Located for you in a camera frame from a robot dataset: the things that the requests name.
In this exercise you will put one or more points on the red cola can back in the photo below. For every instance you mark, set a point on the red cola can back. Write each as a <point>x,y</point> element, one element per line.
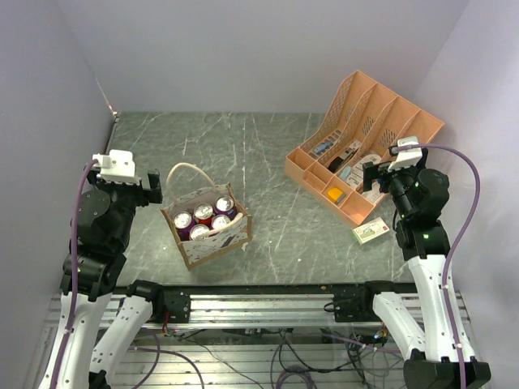
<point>203,213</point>

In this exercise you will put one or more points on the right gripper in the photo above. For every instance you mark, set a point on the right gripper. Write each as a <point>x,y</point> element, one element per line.
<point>372,171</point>

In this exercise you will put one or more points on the purple Fanta can front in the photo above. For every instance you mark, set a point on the purple Fanta can front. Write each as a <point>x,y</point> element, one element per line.
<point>220,221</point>

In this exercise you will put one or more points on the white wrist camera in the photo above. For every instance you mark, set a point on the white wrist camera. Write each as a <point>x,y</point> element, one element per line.
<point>408,157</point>
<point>118,166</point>

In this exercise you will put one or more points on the purple Fanta can back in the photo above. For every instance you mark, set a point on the purple Fanta can back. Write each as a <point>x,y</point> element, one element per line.
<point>183,223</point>

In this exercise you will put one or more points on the yellow eraser block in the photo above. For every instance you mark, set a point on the yellow eraser block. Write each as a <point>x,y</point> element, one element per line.
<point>335,195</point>

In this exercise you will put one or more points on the blue toy car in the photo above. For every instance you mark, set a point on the blue toy car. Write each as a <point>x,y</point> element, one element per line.
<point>321,148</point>

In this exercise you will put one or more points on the green white small box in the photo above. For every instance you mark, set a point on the green white small box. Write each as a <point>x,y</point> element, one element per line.
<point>371,230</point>

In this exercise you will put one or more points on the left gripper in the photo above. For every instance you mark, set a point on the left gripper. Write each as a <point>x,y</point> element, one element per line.
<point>144,194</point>

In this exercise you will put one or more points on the purple fanta can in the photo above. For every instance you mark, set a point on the purple fanta can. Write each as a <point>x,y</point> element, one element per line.
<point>225,205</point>
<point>183,223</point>
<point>220,221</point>

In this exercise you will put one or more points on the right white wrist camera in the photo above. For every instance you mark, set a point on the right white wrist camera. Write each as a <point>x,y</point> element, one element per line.
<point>408,157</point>

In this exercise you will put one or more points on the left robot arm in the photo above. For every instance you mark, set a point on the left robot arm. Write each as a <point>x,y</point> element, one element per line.
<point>81,356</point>

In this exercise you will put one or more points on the orange plastic desk organizer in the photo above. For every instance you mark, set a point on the orange plastic desk organizer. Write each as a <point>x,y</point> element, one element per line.
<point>365,118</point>

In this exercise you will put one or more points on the aluminium mounting rail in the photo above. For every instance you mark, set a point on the aluminium mounting rail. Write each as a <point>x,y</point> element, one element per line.
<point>321,305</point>

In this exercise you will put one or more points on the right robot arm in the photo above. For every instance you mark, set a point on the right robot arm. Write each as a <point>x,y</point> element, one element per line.
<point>437,351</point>

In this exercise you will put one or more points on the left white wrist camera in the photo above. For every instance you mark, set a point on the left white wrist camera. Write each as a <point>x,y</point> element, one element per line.
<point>118,166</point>

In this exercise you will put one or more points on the red cola can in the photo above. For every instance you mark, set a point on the red cola can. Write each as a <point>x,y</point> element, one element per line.
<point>203,213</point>
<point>197,231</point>

